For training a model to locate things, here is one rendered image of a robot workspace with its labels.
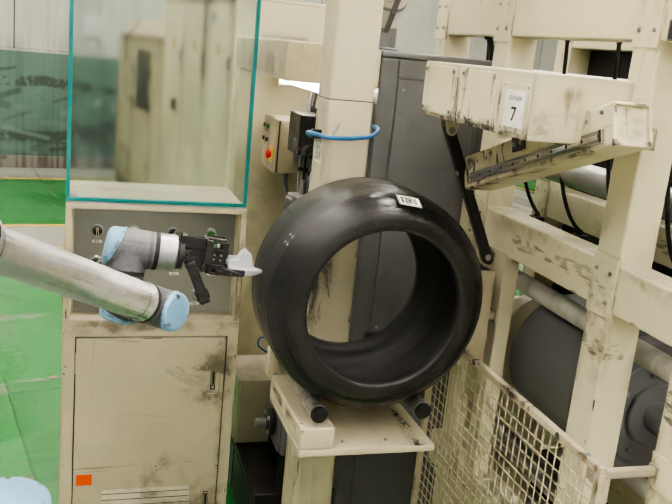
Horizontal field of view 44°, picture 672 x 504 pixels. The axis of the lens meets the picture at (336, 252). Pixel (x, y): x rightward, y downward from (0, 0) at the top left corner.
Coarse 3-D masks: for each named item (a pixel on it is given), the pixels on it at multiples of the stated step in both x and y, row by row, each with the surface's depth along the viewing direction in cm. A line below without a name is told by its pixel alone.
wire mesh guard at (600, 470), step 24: (480, 360) 229; (480, 384) 226; (504, 384) 213; (456, 408) 241; (504, 408) 214; (528, 408) 201; (552, 432) 191; (480, 456) 226; (528, 456) 202; (432, 480) 255; (456, 480) 240; (480, 480) 226; (528, 480) 201; (552, 480) 192; (576, 480) 182; (600, 480) 174
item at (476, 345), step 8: (480, 264) 254; (488, 272) 245; (488, 280) 246; (488, 288) 247; (488, 296) 248; (488, 304) 248; (480, 312) 248; (488, 312) 249; (480, 320) 249; (480, 328) 250; (472, 336) 250; (480, 336) 250; (472, 344) 250; (480, 344) 251; (472, 352) 251; (480, 352) 252; (464, 360) 251
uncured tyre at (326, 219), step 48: (336, 192) 206; (384, 192) 202; (336, 240) 197; (432, 240) 204; (288, 288) 197; (432, 288) 238; (480, 288) 214; (288, 336) 200; (384, 336) 238; (432, 336) 234; (336, 384) 207; (384, 384) 210; (432, 384) 218
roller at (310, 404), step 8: (288, 376) 230; (296, 384) 223; (296, 392) 222; (304, 392) 217; (304, 400) 214; (312, 400) 211; (320, 400) 212; (312, 408) 208; (320, 408) 207; (312, 416) 207; (320, 416) 208
